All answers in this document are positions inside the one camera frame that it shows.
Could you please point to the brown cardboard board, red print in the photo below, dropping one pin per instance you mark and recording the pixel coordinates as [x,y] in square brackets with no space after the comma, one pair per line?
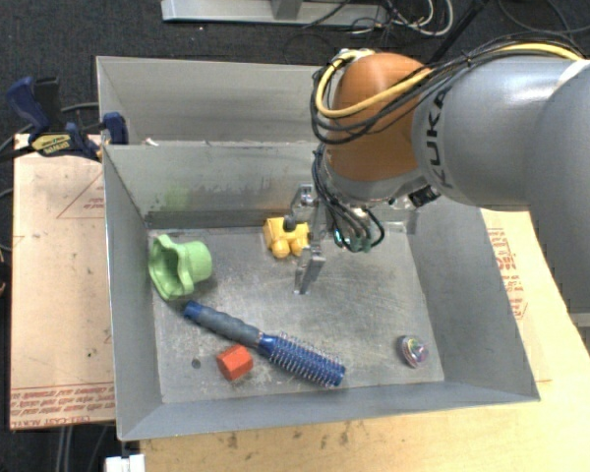
[59,273]

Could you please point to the yellow toy vehicle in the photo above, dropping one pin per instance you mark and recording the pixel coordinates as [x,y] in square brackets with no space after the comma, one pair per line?
[280,236]

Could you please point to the grey metal bin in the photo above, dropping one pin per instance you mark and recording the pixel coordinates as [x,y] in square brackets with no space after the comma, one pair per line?
[364,308]

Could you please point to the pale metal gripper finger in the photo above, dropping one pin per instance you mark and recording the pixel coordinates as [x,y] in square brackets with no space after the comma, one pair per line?
[313,268]
[300,276]

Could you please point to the green flower-shaped cup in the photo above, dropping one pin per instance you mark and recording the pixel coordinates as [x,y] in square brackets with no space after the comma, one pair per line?
[177,266]

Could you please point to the orange-red block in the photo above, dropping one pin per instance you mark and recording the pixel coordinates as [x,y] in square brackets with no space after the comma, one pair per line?
[234,363]

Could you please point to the black cylinder on white bracket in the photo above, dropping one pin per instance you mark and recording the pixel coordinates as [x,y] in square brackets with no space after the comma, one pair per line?
[423,195]

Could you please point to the blue and grey hairbrush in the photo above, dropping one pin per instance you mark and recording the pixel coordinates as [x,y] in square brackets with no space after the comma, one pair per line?
[275,347]

